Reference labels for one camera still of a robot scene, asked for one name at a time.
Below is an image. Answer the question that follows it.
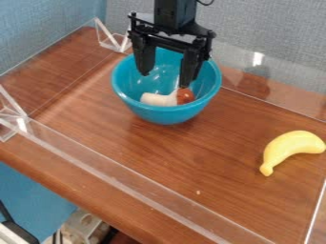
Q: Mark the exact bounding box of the clear acrylic left bracket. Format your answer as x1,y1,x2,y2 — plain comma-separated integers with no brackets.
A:
0,85,29,142

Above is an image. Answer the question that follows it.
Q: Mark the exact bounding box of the white block under table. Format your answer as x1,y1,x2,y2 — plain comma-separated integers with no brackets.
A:
51,209,110,244

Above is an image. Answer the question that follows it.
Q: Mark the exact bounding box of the clear acrylic front barrier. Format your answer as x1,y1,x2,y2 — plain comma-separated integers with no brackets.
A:
0,113,278,244

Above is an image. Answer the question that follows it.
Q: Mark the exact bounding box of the yellow toy banana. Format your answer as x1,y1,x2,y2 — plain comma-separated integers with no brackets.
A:
259,131,326,176

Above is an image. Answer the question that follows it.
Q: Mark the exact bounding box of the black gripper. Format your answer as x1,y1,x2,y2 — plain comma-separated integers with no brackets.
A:
128,11,216,88

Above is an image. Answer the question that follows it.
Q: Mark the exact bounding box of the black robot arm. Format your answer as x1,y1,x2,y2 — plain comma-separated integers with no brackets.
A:
127,0,216,88

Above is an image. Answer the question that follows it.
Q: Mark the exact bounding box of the white and red toy mushroom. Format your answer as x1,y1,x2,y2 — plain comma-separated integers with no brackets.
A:
140,89,195,107

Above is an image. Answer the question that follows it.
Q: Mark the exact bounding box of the clear acrylic barrier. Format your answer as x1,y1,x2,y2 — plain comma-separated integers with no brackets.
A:
0,113,278,244
212,41,326,123

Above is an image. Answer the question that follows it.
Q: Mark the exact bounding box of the clear acrylic back barrier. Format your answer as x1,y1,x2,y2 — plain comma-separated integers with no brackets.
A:
212,41,326,123

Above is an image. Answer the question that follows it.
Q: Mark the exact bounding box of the blue bowl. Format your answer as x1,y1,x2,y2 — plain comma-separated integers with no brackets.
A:
111,49,222,125

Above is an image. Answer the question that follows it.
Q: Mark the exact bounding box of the clear acrylic corner bracket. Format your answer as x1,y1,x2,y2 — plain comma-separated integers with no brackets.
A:
95,18,131,53

